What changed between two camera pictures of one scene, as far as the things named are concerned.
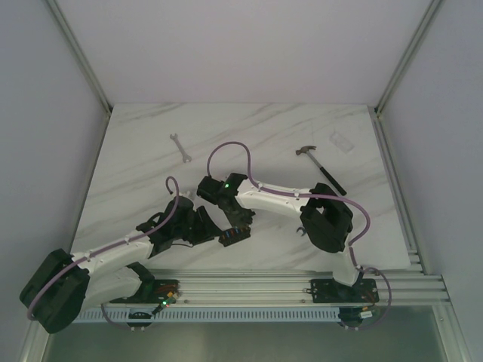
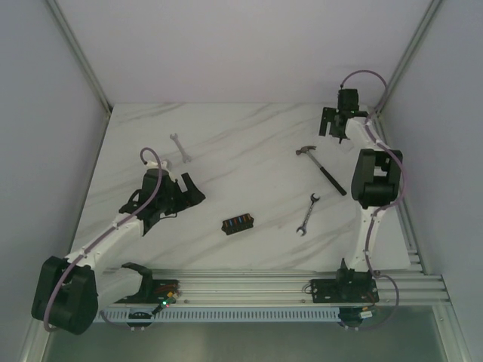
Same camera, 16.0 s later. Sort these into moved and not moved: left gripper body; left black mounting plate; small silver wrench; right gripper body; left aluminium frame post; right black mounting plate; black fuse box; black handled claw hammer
Moved: right gripper body; black fuse box; left gripper body
Not moved: right black mounting plate; left aluminium frame post; left black mounting plate; small silver wrench; black handled claw hammer
